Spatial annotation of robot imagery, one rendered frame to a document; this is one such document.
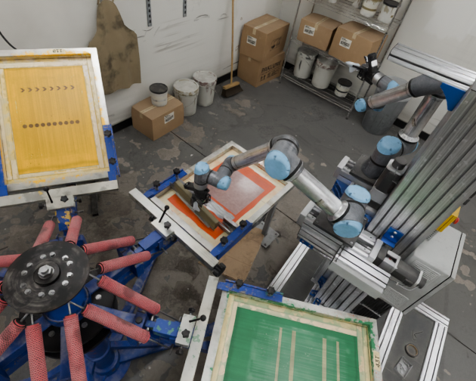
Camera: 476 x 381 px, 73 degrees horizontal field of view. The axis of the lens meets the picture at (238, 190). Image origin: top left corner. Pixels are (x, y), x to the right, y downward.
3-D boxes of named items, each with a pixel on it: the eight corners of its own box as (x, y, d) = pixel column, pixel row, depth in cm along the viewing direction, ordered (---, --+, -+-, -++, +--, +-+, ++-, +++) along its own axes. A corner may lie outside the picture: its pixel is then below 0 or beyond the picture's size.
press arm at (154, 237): (164, 228, 179) (163, 224, 175) (171, 235, 177) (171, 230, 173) (138, 247, 169) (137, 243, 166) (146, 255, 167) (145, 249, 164)
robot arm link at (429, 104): (381, 150, 193) (434, 63, 152) (397, 144, 199) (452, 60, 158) (395, 162, 186) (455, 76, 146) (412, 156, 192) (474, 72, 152)
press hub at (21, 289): (114, 321, 237) (65, 210, 137) (148, 360, 223) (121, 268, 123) (64, 363, 215) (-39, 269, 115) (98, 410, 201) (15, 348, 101)
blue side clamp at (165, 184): (182, 175, 215) (182, 168, 209) (187, 179, 213) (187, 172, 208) (146, 199, 198) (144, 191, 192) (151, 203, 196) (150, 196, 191)
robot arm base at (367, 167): (388, 170, 197) (397, 158, 189) (381, 184, 188) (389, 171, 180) (366, 158, 201) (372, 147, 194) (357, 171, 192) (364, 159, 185)
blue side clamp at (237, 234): (245, 224, 194) (246, 218, 189) (251, 230, 193) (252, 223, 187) (210, 255, 178) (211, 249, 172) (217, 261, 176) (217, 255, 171)
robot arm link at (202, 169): (206, 173, 157) (191, 167, 159) (205, 188, 166) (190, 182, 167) (213, 164, 162) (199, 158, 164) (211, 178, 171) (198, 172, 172)
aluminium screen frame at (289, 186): (231, 144, 241) (231, 140, 238) (294, 187, 219) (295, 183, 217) (146, 199, 196) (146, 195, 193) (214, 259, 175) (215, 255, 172)
